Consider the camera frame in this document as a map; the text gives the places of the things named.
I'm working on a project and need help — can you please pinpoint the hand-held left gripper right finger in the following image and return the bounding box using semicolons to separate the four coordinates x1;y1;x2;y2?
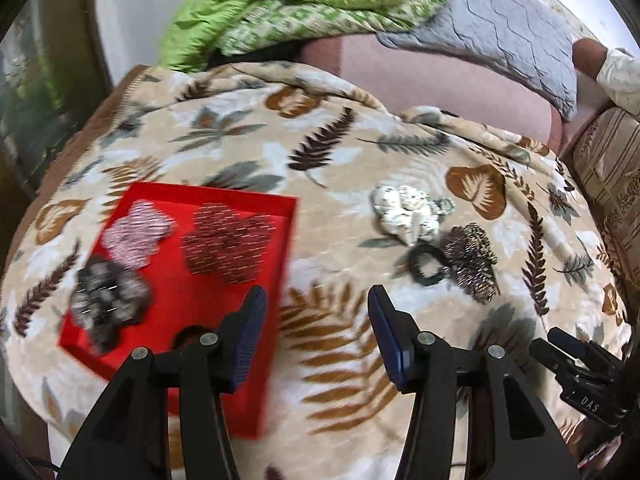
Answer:
367;284;583;480

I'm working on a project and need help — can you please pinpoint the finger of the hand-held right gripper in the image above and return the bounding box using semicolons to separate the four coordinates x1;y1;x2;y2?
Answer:
547;327;620;377
529;338;597;392

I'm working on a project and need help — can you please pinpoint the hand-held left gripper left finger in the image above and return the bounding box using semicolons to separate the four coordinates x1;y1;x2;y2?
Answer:
57;285;268;480

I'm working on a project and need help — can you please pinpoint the black hair tie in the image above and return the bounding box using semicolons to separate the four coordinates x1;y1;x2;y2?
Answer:
407;245;453;287

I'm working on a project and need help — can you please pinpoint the red tray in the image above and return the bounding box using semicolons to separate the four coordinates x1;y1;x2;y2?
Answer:
59;182;298;441

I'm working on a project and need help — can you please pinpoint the black beaded flower hair clip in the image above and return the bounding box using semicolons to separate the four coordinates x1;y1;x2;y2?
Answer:
440;222;501;305

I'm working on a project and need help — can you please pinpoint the white spotted scrunchie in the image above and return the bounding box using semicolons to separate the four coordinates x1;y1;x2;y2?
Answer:
371;185;456;247

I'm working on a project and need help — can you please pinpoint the dark red beaded flower clip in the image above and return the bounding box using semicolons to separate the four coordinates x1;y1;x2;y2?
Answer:
181;202;275;286

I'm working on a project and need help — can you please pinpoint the leaf print blanket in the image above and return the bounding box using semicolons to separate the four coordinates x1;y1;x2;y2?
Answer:
0;62;633;480

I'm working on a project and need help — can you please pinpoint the grey beaded flower hair clip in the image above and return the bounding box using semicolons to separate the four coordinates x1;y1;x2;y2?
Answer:
70;255;153;353

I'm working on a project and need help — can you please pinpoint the pink beaded flower hair clip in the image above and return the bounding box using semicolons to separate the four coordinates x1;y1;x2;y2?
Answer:
102;199;176;271

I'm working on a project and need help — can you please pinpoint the pink bedsheet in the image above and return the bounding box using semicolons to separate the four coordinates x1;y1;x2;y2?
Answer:
300;30;566;153

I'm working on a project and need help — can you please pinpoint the white patterned cloth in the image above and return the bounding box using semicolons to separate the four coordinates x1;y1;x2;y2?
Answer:
595;47;640;121

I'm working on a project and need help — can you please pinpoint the brown rounded object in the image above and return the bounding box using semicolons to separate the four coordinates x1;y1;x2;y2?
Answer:
572;39;608;81

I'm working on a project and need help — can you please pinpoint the wooden glass door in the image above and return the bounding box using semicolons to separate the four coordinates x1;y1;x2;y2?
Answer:
0;0;123;201

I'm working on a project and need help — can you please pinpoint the grey quilted pillow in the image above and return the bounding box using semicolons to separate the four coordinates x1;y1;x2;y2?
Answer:
377;0;583;121

